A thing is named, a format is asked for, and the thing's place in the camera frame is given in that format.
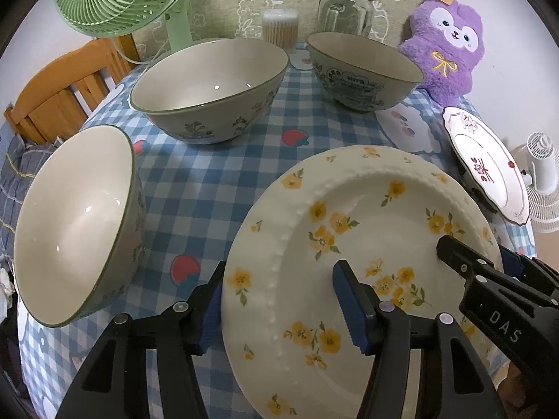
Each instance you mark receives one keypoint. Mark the grey plaid pillow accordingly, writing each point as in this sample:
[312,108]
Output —
[17,174]

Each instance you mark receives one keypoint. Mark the white fan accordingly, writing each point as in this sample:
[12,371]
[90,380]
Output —
[543,170]

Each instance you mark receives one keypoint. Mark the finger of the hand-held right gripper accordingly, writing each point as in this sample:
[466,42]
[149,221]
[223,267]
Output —
[530,273]
[502,297]

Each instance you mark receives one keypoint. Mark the glass jar with dark lid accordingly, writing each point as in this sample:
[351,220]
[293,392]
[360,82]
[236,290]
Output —
[345,13]

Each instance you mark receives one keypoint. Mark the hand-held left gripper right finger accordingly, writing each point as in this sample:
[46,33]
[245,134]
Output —
[349,305]

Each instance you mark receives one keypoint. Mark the blue checked tablecloth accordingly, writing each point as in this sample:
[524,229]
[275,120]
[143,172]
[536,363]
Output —
[209,192]

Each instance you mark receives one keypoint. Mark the bowl with blue print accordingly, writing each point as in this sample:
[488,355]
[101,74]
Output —
[362,56]

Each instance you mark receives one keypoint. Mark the green desk fan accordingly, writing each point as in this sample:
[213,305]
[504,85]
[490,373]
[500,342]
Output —
[122,4]

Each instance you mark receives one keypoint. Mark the cream plate with yellow flowers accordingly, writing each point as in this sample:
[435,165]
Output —
[305,270]

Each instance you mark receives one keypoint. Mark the wooden bed headboard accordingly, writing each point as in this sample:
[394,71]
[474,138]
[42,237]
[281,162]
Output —
[52,96]

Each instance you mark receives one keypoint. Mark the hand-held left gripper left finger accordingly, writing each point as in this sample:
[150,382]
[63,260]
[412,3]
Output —
[209,314]

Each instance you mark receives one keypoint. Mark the cream bowl with green rim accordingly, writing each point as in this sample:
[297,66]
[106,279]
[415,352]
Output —
[74,227]
[209,83]

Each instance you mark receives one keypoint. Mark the purple plush toy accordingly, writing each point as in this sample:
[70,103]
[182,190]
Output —
[441,61]

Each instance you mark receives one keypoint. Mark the white plate with red flowers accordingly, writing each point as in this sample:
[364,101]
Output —
[484,157]

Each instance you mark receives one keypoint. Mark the cotton swab container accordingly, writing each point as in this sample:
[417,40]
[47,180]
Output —
[279,28]

